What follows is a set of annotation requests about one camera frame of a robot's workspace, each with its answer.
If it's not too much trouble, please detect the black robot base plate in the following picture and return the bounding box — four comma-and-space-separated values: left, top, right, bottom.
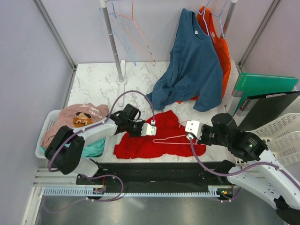
76, 162, 231, 193

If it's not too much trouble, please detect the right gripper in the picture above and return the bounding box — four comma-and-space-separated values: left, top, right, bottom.
192, 123, 229, 146

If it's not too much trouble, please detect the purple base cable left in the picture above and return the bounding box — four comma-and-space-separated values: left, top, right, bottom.
41, 174, 125, 214

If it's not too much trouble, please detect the light blue wire hanger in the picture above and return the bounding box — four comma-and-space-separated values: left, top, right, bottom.
107, 0, 136, 66

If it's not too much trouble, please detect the aluminium frame post left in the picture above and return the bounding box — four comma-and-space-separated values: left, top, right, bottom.
31, 0, 77, 71

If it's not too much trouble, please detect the mint green t shirt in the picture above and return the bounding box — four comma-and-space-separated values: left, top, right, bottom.
64, 138, 106, 158

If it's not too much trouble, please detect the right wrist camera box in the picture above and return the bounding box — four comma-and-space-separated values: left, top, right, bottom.
185, 120, 203, 140

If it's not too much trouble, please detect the black binder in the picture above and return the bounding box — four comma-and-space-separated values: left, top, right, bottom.
233, 91, 300, 131

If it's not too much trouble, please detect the aluminium frame post right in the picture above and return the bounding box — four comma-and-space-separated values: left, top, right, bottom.
237, 0, 282, 72

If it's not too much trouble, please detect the aluminium frame post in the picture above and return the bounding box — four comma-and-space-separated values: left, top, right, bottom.
31, 0, 77, 71
237, 0, 282, 72

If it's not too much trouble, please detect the pink wire hanger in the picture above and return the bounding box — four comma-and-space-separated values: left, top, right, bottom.
111, 0, 156, 67
152, 120, 200, 146

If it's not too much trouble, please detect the green binder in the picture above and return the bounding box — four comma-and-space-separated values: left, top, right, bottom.
232, 73, 299, 98

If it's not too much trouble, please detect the orange t shirt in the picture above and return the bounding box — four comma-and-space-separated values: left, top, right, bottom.
177, 6, 232, 104

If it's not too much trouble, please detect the white slotted tray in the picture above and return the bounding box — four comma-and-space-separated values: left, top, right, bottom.
251, 113, 300, 166

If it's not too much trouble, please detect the red t shirt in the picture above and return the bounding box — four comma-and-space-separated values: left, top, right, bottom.
113, 110, 193, 159

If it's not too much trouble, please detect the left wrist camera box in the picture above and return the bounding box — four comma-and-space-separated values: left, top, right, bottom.
141, 120, 157, 136

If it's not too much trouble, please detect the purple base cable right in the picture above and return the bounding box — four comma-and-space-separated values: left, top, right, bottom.
215, 185, 242, 203

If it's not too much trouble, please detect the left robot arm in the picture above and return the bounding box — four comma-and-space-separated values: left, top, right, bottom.
45, 104, 156, 184

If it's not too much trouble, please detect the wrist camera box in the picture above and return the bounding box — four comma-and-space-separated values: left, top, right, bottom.
185, 120, 203, 140
141, 120, 157, 136

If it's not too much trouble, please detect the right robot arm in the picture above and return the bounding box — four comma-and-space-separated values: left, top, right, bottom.
186, 113, 300, 225

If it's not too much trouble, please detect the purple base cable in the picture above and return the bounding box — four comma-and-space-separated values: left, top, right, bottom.
215, 185, 242, 203
41, 174, 125, 214

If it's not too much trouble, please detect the pink printed t shirt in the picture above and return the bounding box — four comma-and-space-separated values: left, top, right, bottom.
41, 103, 109, 149

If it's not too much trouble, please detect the white plastic laundry basket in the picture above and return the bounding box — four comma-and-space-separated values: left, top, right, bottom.
35, 109, 111, 162

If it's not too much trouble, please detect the white cable duct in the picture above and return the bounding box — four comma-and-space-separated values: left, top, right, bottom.
43, 187, 220, 198

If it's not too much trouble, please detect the blue t shirt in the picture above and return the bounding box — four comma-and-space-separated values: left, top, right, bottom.
147, 8, 223, 112

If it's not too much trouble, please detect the blue hanger holding shirts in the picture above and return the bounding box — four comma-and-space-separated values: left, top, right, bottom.
193, 0, 230, 42

